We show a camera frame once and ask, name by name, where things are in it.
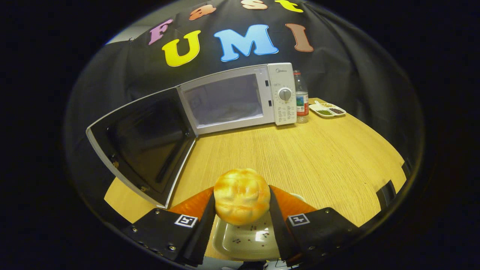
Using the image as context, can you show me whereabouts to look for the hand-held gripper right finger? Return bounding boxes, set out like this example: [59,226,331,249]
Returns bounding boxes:
[268,184,362,263]

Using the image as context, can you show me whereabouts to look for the black backdrop cloth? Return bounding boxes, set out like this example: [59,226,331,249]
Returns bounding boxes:
[64,0,424,225]

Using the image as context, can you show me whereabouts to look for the black chair armrest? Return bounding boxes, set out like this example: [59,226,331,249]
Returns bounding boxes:
[376,180,397,210]

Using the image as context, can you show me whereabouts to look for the beige plastic tray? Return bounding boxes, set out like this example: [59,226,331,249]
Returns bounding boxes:
[212,193,305,261]

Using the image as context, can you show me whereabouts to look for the golden bread bun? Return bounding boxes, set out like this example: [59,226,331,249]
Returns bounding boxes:
[213,168,271,226]

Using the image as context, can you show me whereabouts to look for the clear plastic water bottle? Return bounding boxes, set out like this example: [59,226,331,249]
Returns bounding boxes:
[293,70,309,124]

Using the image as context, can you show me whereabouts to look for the white microwave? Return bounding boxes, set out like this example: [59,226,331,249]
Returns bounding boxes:
[85,63,297,209]

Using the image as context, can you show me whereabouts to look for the white divided bean dish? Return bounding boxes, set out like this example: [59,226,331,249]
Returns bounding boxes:
[309,100,347,119]

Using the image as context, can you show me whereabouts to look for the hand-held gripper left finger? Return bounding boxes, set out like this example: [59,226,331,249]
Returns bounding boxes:
[122,186,217,267]

